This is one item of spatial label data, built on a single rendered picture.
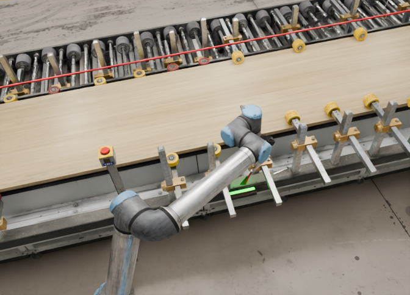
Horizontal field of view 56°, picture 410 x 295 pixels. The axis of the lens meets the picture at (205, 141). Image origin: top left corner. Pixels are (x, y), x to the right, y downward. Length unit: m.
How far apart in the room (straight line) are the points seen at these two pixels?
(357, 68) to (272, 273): 1.51
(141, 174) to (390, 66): 1.80
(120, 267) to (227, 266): 1.28
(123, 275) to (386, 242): 1.98
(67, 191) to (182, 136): 0.77
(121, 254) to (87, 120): 1.16
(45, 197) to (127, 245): 1.05
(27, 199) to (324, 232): 2.02
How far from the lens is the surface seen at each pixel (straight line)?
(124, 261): 1.64
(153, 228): 1.39
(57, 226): 2.37
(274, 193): 2.08
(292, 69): 2.74
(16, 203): 2.56
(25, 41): 5.36
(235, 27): 2.86
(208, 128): 2.31
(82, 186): 2.43
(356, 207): 3.16
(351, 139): 2.25
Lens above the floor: 2.59
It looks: 49 degrees down
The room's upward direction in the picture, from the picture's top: 6 degrees counter-clockwise
